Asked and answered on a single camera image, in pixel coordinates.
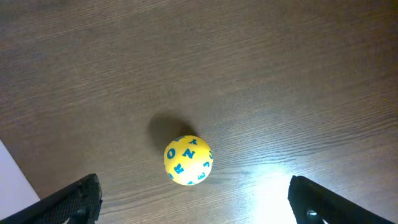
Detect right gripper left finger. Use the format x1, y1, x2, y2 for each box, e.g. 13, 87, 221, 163
1, 174, 103, 224

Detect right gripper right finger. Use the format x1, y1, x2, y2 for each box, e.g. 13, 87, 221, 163
288, 175, 393, 224

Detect yellow ball with blue marks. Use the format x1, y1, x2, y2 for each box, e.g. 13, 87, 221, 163
164, 135, 213, 186

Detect white open cardboard box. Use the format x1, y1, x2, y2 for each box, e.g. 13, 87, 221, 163
0, 142, 40, 220

